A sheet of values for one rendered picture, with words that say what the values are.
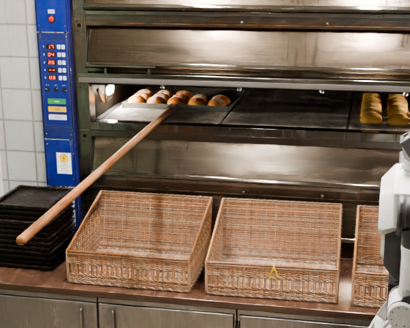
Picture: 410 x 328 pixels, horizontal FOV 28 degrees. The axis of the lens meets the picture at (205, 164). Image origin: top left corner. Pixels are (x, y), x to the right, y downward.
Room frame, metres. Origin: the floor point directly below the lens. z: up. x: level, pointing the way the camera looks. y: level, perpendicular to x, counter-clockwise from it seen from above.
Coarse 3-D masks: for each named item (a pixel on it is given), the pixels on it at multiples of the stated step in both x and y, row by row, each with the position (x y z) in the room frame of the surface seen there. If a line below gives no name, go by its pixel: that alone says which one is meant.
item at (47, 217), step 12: (168, 108) 3.87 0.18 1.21; (156, 120) 3.64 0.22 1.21; (144, 132) 3.44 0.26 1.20; (132, 144) 3.26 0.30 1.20; (120, 156) 3.10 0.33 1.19; (108, 168) 2.96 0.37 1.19; (84, 180) 2.76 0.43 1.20; (72, 192) 2.63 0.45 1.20; (60, 204) 2.51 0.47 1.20; (48, 216) 2.41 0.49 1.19; (36, 228) 2.32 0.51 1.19; (24, 240) 2.23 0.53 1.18
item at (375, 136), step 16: (96, 128) 3.74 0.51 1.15; (112, 128) 3.72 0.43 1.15; (128, 128) 3.71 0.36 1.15; (160, 128) 3.67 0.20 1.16; (176, 128) 3.66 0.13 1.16; (192, 128) 3.64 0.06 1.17; (208, 128) 3.63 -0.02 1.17; (224, 128) 3.61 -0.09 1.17; (240, 128) 3.60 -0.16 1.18; (256, 128) 3.58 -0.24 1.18; (272, 128) 3.58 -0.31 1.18; (288, 128) 3.57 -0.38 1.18; (304, 128) 3.57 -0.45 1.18; (320, 128) 3.57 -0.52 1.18
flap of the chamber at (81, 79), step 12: (144, 84) 3.53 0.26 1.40; (156, 84) 3.52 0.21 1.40; (168, 84) 3.51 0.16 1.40; (180, 84) 3.50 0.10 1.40; (192, 84) 3.49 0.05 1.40; (204, 84) 3.48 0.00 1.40; (216, 84) 3.47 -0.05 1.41; (228, 84) 3.46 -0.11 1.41; (240, 84) 3.45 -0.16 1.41; (252, 84) 3.44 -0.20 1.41; (264, 84) 3.43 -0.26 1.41; (276, 84) 3.42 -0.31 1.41; (288, 84) 3.41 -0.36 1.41; (300, 84) 3.40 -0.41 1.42; (312, 84) 3.39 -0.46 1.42; (324, 84) 3.38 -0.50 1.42
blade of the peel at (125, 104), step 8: (208, 96) 4.27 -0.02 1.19; (232, 96) 4.26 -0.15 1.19; (240, 96) 4.26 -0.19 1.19; (128, 104) 4.04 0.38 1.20; (136, 104) 4.03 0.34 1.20; (144, 104) 4.02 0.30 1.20; (152, 104) 4.01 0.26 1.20; (160, 104) 4.00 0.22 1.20; (168, 104) 3.99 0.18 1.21; (232, 104) 4.03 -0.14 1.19
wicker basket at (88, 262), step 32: (128, 192) 3.67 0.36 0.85; (96, 224) 3.62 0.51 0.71; (128, 224) 3.64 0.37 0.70; (160, 224) 3.60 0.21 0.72; (192, 224) 3.57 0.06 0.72; (96, 256) 3.22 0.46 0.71; (128, 256) 3.19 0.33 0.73; (160, 256) 3.51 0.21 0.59; (192, 256) 3.18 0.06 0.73; (160, 288) 3.16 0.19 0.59; (192, 288) 3.17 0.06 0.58
